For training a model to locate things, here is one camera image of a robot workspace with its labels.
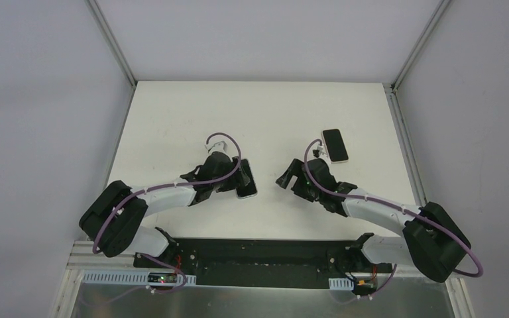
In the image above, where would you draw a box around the left aluminium frame rail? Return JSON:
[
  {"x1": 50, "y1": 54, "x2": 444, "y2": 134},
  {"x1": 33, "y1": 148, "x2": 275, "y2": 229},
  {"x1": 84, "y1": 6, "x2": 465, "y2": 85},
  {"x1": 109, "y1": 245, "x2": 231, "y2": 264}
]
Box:
[{"x1": 52, "y1": 0, "x2": 138, "y2": 318}]

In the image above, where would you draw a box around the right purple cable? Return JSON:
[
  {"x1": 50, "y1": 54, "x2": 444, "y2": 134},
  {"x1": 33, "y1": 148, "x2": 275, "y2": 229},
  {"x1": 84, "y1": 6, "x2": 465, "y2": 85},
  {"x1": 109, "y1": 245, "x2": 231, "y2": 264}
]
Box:
[{"x1": 304, "y1": 138, "x2": 484, "y2": 279}]

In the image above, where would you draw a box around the left white slotted cable duct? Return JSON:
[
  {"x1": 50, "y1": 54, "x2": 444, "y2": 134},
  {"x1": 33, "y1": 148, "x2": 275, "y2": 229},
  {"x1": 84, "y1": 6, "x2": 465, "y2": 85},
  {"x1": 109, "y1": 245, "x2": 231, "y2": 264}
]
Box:
[{"x1": 82, "y1": 270, "x2": 196, "y2": 288}]

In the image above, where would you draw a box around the white slotted cable duct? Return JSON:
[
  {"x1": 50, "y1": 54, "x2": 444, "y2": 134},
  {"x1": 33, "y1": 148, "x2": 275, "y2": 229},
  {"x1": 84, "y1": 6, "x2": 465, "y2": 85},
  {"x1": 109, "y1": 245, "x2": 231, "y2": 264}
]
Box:
[
  {"x1": 82, "y1": 270, "x2": 196, "y2": 288},
  {"x1": 328, "y1": 278, "x2": 355, "y2": 291}
]

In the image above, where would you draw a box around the right white slotted cable duct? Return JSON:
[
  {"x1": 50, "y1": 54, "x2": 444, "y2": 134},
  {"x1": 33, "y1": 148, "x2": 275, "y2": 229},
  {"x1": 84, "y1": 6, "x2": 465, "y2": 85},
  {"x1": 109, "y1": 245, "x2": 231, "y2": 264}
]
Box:
[{"x1": 328, "y1": 278, "x2": 355, "y2": 291}]

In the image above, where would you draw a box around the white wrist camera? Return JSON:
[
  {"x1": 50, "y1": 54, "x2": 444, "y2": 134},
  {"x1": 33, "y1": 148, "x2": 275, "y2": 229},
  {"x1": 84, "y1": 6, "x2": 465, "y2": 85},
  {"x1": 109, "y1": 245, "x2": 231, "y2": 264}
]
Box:
[
  {"x1": 311, "y1": 144, "x2": 328, "y2": 158},
  {"x1": 205, "y1": 141, "x2": 228, "y2": 154}
]

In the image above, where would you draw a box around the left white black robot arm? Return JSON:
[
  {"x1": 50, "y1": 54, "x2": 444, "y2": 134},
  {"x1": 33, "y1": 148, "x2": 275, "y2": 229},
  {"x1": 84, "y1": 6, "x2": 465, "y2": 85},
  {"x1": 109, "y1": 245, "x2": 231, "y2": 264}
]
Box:
[{"x1": 79, "y1": 150, "x2": 257, "y2": 268}]

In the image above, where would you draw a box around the left green circuit board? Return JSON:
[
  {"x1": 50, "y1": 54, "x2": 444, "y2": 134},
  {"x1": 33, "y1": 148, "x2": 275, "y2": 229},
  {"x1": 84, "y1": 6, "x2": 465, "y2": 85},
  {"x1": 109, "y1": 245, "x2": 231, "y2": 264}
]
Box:
[{"x1": 147, "y1": 272, "x2": 178, "y2": 286}]

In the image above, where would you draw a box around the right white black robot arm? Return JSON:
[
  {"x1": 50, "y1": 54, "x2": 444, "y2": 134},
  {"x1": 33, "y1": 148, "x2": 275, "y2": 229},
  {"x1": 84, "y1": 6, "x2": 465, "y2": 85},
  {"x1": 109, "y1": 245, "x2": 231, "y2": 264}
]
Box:
[{"x1": 276, "y1": 158, "x2": 471, "y2": 282}]

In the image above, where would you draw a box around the right aluminium frame rail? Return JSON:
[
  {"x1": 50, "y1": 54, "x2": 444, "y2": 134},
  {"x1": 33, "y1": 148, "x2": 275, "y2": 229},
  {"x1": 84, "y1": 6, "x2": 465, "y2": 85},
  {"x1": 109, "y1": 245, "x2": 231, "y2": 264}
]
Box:
[{"x1": 384, "y1": 0, "x2": 476, "y2": 317}]

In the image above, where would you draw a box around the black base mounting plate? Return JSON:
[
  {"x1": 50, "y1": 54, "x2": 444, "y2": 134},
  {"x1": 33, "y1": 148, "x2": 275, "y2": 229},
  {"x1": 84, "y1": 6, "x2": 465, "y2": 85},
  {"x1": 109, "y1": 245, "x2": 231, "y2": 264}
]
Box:
[{"x1": 133, "y1": 238, "x2": 392, "y2": 290}]

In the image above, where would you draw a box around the black phone with pink edge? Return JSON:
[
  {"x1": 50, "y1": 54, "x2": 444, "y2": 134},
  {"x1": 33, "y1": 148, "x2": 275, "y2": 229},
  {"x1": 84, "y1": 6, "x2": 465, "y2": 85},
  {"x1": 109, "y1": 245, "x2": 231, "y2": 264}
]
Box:
[{"x1": 321, "y1": 129, "x2": 349, "y2": 164}]

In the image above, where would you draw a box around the purple cable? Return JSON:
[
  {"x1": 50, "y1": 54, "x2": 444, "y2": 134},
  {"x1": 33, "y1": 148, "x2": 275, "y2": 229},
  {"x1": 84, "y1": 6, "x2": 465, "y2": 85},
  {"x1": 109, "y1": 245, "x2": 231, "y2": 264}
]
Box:
[
  {"x1": 304, "y1": 138, "x2": 484, "y2": 279},
  {"x1": 92, "y1": 132, "x2": 243, "y2": 256}
]

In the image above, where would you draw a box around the aluminium frame rail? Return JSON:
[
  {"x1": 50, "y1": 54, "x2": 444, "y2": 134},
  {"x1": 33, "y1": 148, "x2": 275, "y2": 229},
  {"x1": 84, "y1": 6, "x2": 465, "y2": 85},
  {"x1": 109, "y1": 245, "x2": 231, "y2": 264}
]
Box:
[
  {"x1": 52, "y1": 0, "x2": 138, "y2": 318},
  {"x1": 384, "y1": 0, "x2": 476, "y2": 317}
]

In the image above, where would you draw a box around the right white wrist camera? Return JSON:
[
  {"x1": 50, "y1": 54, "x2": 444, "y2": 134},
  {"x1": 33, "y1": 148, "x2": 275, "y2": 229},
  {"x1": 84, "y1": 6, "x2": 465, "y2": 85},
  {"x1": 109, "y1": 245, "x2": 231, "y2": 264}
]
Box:
[{"x1": 311, "y1": 144, "x2": 328, "y2": 158}]

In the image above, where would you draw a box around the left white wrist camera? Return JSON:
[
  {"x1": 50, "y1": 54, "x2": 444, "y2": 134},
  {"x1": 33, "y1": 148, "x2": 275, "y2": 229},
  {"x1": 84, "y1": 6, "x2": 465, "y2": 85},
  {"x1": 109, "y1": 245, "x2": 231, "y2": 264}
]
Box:
[{"x1": 205, "y1": 141, "x2": 228, "y2": 154}]

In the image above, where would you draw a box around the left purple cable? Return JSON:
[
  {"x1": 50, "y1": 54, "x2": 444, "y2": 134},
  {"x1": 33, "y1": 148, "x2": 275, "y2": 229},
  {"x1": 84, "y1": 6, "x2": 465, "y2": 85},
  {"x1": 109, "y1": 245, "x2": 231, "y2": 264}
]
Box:
[{"x1": 92, "y1": 132, "x2": 243, "y2": 256}]

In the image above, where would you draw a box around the shiny metal front panel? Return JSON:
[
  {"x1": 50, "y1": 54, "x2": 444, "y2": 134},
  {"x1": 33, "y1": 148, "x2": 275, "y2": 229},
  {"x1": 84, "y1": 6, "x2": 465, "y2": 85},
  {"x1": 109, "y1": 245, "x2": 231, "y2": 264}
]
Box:
[{"x1": 72, "y1": 279, "x2": 455, "y2": 317}]

